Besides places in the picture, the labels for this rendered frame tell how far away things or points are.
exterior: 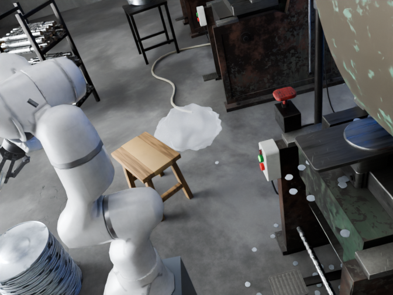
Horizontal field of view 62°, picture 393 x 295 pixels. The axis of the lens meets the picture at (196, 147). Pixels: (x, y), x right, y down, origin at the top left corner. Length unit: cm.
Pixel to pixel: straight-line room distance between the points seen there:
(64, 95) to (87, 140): 11
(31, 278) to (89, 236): 79
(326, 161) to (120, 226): 50
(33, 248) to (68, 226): 78
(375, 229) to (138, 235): 56
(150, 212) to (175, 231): 100
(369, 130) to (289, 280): 66
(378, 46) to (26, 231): 158
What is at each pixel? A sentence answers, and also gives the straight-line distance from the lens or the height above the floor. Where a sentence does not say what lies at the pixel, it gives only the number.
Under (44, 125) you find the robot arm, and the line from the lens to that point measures 68.
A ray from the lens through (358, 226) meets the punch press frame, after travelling 90.
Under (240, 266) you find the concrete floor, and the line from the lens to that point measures 158.
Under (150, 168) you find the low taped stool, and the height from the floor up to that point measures 33.
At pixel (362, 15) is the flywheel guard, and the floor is 125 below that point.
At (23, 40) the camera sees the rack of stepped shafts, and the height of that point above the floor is 75.
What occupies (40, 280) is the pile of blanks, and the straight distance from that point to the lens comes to 159.
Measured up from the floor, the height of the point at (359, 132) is 79.
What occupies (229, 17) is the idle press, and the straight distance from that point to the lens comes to 232.
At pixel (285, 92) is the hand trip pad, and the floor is 76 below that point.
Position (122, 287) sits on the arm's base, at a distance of 101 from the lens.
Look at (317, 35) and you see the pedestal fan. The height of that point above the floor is 68.
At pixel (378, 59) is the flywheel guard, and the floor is 122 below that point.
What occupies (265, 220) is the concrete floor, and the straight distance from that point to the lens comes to 171.
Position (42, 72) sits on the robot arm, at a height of 113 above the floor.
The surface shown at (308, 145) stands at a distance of 89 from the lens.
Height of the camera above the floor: 135
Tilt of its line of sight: 38 degrees down
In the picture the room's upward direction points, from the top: 16 degrees counter-clockwise
